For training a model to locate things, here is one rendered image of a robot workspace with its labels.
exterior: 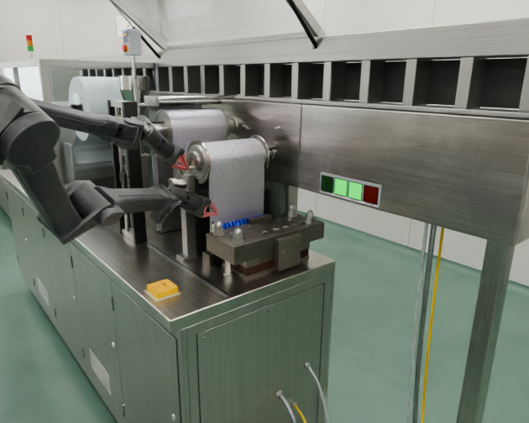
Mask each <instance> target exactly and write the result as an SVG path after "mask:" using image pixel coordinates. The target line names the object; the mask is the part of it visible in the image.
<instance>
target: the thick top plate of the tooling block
mask: <svg viewBox="0 0 529 423"><path fill-rule="evenodd" d="M305 220H306V216H303V215H302V214H299V213H297V214H296V217H288V216H287V214H285V215H281V216H278V217H272V220H270V221H267V222H261V223H257V224H254V225H250V224H248V223H247V224H244V225H240V226H236V227H230V228H226V229H223V232H224V234H223V235H222V236H215V235H213V232H209V233H206V237H207V251H209V252H210V253H213V254H215V255H217V256H218V257H219V258H221V259H224V260H226V261H227V262H229V263H231V264H233V265H237V264H241V263H244V262H247V261H250V260H253V259H257V258H261V257H264V256H266V255H269V254H272V253H275V240H276V239H277V238H282V237H284V236H288V235H291V234H294V233H300V234H301V245H302V244H304V243H309V242H312V241H315V240H318V239H321V238H323V237H324V222H321V221H318V220H316V219H315V222H314V223H306V222H305ZM237 227H238V228H240V229H241V230H242V234H243V241H244V242H243V243H233V242H232V241H233V231H234V229H235V228H237Z"/></svg>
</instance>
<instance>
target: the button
mask: <svg viewBox="0 0 529 423"><path fill-rule="evenodd" d="M147 291H148V292H149V293H150V294H151V295H152V296H153V297H154V298H155V299H156V300H158V299H161V298H164V297H166V296H169V295H173V294H176V293H178V286H177V285H175V284H174V283H172V282H171V281H170V280H168V279H163V280H161V281H157V282H154V283H152V284H148V285H147Z"/></svg>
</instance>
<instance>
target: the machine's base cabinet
mask: <svg viewBox="0 0 529 423"><path fill-rule="evenodd" d="M5 186H6V191H7V192H6V194H7V199H8V205H9V211H10V216H11V221H12V226H13V235H14V241H15V246H16V251H17V259H18V266H19V271H20V274H21V276H22V277H23V279H24V281H25V282H26V284H27V285H28V287H29V288H30V289H31V291H32V293H33V294H34V296H35V298H36V299H37V301H38V302H39V303H40V305H41V306H42V308H43V309H44V311H45V313H46V314H47V316H48V317H49V319H50V320H51V322H52V323H53V325H54V326H55V328H56V330H57V331H58V333H59V334H60V335H61V337H62V338H63V340H64V341H65V344H66V345H67V347H68V348H69V349H70V350H71V352H72V354H73V355H74V357H75V358H76V360H77V362H78V363H79V364H80V365H81V367H82V369H83V371H84V372H85V374H86V376H87V377H88V378H89V379H90V381H91V382H92V384H93V386H94V387H95V389H96V390H97V392H98V393H99V394H100V396H101V398H102V400H103V401H104V403H105V404H106V406H107V407H108V408H109V410H110V411H111V413H112V414H113V416H114V418H115V419H116V421H117V422H118V423H292V422H291V418H290V416H289V413H288V411H287V409H286V407H285V405H284V404H283V402H282V401H281V399H278V398H277V397H276V394H277V392H278V391H279V390H282V391H283V392H284V393H285V398H286V399H287V401H288V402H289V404H290V406H291V403H292V402H293V401H295V402H296V403H297V407H298V409H299V410H300V411H301V413H302V414H303V416H304V417H305V419H306V422H307V423H326V417H325V413H324V408H323V404H322V398H321V395H320V392H319V389H318V387H317V383H316V381H315V379H314V378H313V376H312V374H311V373H310V371H309V370H308V369H306V368H304V364H305V363H306V362H309V364H311V369H312V371H313V372H314V373H315V375H316V376H317V379H318V381H319V384H320V385H321V387H322V392H323V395H324V399H325V402H326V405H327V385H328V371H329V358H330V344H331V330H332V316H333V290H334V275H335V271H332V272H330V273H327V274H324V275H321V276H319V277H316V278H315V279H310V280H308V281H306V282H304V283H301V284H298V285H295V286H293V287H290V288H288V289H286V290H282V291H280V292H277V293H275V294H273V295H269V296H266V297H265V298H262V299H260V300H256V301H254V302H251V303H249V304H247V305H243V306H240V307H239V308H236V309H233V310H231V311H228V312H225V313H222V314H221V315H218V316H214V317H212V318H210V319H207V320H205V321H201V322H199V323H197V324H195V325H192V326H189V327H186V328H184V329H181V330H179V331H177V332H172V333H169V332H168V331H167V330H166V329H165V328H164V327H163V326H162V325H161V324H159V322H157V320H155V319H154V318H153V317H152V315H150V314H149V313H148V312H147V311H146V310H145V309H144V308H143V307H142V306H141V305H139V304H138V303H137V302H136V301H135V300H134V299H133V298H132V297H131V296H130V295H128V294H127V293H126V292H125V291H124V290H123V289H122V288H121V287H120V286H118V285H117V284H116V283H115V282H114V281H113V280H112V279H111V278H110V277H108V276H107V275H106V274H105V273H104V272H103V271H102V270H101V269H100V268H99V267H97V266H96V265H95V264H94V263H93V262H92V261H91V260H90V259H89V258H88V257H87V256H86V255H85V254H84V253H83V252H82V251H81V250H80V249H79V248H77V247H76V246H75V245H74V244H73V243H72V242H68V243H67V244H65V245H63V244H62V243H61V242H60V240H59V239H58V238H57V237H56V236H55V235H54V234H53V233H52V232H51V231H49V230H48V229H47V228H46V227H45V226H44V225H43V224H42V223H40V222H39V221H38V220H37V218H36V217H37V216H38V215H39V213H38V212H37V211H36V210H35V209H34V208H33V207H32V206H31V205H30V204H29V203H28V202H27V201H26V200H25V199H24V198H23V197H22V196H21V195H20V194H19V193H18V192H17V191H15V190H14V189H13V188H12V187H11V186H10V185H9V184H8V183H7V182H5ZM291 408H292V410H293V412H294V415H295V417H296V421H297V423H304V421H303V419H302V418H301V416H300V414H299V413H298V411H297V410H296V408H295V409H294V408H293V407H292V406H291Z"/></svg>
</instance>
